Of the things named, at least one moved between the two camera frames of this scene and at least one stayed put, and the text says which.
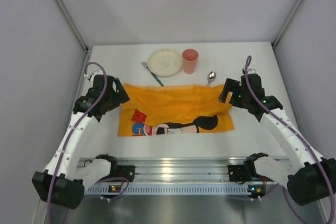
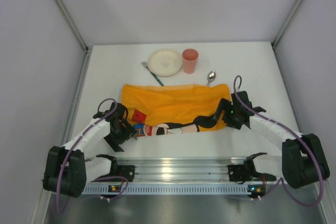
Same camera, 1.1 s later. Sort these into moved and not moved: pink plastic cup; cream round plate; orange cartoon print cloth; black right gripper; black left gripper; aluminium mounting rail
Moved: black left gripper; black right gripper
Not moved: aluminium mounting rail; cream round plate; orange cartoon print cloth; pink plastic cup
